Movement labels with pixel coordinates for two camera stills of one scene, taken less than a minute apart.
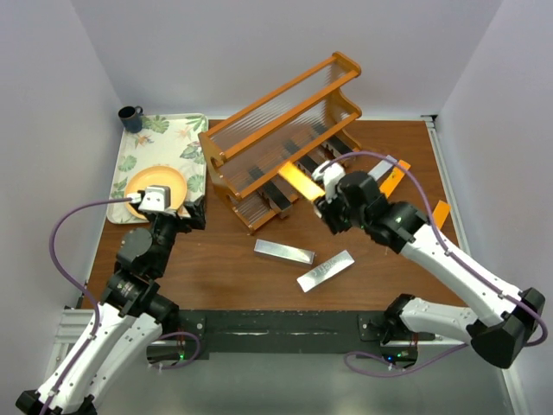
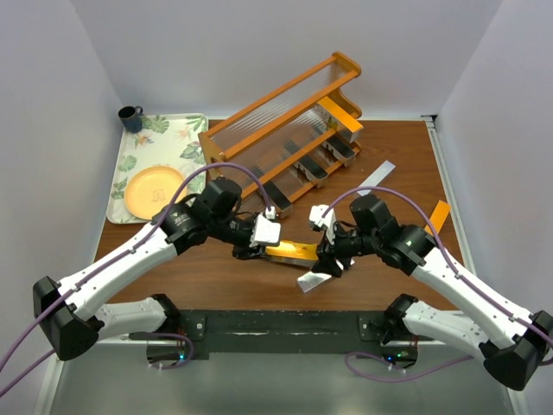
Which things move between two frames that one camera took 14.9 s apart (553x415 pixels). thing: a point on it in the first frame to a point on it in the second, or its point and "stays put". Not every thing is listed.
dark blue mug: x=131 y=118 stays put
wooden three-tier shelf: x=304 y=122 stays put
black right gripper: x=327 y=210 to x=326 y=263
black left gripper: x=196 y=219 to x=245 y=252
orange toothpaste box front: x=304 y=183 to x=339 y=115
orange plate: x=157 y=175 stays put
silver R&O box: x=284 y=188 to x=278 y=201
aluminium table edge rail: x=437 y=140 stays put
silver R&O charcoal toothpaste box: x=307 y=165 stays put
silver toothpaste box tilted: x=324 y=271 stays put
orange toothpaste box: x=394 y=178 to x=292 y=249
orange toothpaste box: x=441 y=213 stays put
